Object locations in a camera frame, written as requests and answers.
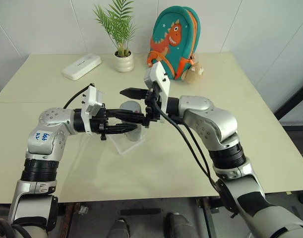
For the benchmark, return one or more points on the teal dinosaur backpack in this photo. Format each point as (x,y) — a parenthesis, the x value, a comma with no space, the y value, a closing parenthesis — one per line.
(176,34)

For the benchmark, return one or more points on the white ribbed plant pot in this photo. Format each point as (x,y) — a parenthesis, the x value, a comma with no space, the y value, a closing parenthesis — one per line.
(124,63)

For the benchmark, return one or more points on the white tape label blue writing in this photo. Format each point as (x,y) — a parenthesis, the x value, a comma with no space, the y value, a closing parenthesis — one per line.
(42,136)

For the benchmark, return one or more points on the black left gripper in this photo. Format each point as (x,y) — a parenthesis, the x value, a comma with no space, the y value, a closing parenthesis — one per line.
(103,121)

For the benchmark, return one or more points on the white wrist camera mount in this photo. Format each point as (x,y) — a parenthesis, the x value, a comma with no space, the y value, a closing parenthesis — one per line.
(91,101)
(162,79)

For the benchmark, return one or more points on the dark rounded shape under table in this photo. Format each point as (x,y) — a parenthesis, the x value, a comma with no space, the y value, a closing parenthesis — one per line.
(177,225)
(119,228)

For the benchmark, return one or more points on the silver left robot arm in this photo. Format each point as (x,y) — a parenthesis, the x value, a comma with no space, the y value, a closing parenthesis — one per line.
(53,118)

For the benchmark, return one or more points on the green artificial palm plant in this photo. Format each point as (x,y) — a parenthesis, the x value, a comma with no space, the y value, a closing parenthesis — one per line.
(119,22)

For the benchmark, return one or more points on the grey jar lid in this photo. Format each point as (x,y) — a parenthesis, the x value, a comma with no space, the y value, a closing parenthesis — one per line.
(130,106)

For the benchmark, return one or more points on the black flat bar under table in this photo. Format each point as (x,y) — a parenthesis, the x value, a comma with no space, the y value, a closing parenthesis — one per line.
(140,212)

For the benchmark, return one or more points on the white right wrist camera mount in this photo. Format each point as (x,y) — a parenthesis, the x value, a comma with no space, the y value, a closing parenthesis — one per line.
(162,79)

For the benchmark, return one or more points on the grey jar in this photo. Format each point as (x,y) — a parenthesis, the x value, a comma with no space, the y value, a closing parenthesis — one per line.
(135,134)

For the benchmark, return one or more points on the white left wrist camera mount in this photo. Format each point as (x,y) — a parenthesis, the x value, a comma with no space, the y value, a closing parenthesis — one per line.
(91,101)

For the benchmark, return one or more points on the white oblong case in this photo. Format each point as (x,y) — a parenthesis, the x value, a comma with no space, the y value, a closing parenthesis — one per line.
(81,66)

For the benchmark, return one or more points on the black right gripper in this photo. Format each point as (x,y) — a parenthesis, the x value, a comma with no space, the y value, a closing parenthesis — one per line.
(152,106)

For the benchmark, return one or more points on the clear acrylic box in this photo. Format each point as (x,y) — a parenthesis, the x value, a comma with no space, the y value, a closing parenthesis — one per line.
(124,146)

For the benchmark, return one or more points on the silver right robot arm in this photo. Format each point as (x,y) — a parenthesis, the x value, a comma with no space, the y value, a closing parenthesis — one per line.
(215,116)

